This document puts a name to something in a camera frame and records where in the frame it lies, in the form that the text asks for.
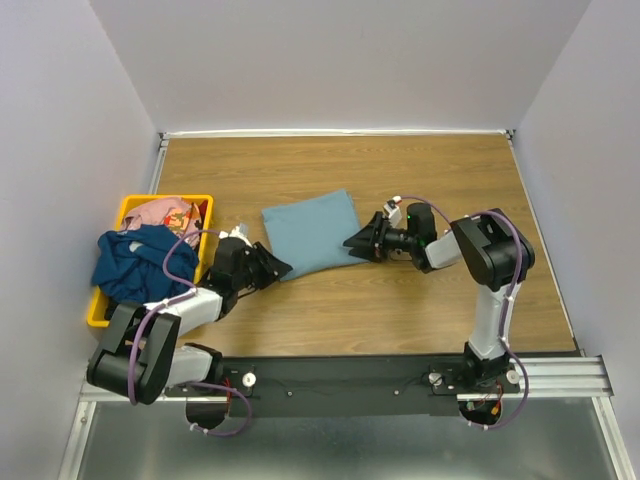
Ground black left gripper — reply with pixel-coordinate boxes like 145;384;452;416
234;240;293;290

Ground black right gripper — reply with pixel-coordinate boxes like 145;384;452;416
343;210;416;262

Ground light blue t shirt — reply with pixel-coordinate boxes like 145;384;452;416
262;189;363;281

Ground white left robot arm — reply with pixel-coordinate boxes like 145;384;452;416
86;236;293;405

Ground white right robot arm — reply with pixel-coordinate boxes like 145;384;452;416
343;196;535;394

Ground patterned pink shirt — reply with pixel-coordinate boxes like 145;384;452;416
119;197;204;237

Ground dark blue shirt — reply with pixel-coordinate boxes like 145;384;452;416
91;225;199;303

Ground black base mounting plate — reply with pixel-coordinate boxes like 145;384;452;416
164;355;521;420

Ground yellow plastic bin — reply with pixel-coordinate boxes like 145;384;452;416
87;194;214;328

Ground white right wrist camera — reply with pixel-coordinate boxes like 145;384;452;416
383;195;402;228

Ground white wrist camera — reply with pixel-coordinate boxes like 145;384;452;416
218;223;251;244
383;195;402;228

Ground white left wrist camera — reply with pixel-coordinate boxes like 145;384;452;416
218;223;251;244

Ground aluminium frame rail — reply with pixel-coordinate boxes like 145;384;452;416
79;356;614;403

